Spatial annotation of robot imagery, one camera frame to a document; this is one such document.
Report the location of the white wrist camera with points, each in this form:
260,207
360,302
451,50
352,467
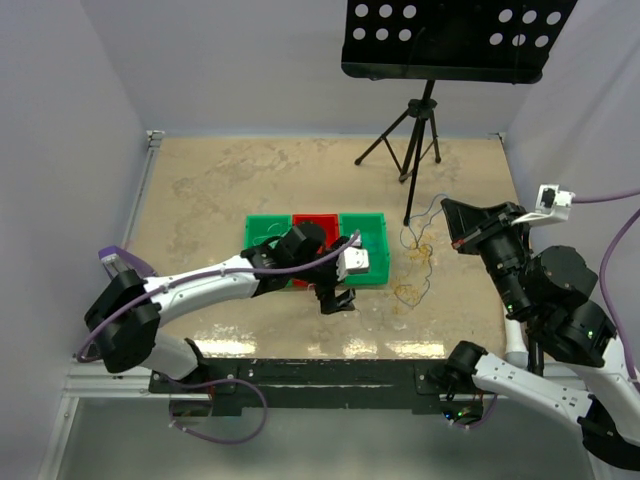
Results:
553,206
352,261

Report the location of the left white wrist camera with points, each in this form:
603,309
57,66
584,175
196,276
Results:
352,261

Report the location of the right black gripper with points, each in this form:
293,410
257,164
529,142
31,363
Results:
462,220

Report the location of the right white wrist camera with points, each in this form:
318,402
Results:
553,206

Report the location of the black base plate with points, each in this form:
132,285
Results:
227,387

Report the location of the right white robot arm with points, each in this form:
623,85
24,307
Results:
549,292

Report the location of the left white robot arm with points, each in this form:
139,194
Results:
125,321

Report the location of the red plastic bin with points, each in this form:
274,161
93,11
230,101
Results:
315,222

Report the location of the black music stand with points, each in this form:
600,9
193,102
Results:
465,40

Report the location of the purple holder block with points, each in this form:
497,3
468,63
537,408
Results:
116,260

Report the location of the green plastic bin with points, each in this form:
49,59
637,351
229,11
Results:
373,230
262,234

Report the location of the white microphone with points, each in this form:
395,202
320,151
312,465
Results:
516,352

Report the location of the black microphone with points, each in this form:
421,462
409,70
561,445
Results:
535,362

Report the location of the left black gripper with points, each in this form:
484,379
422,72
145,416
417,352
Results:
342,301

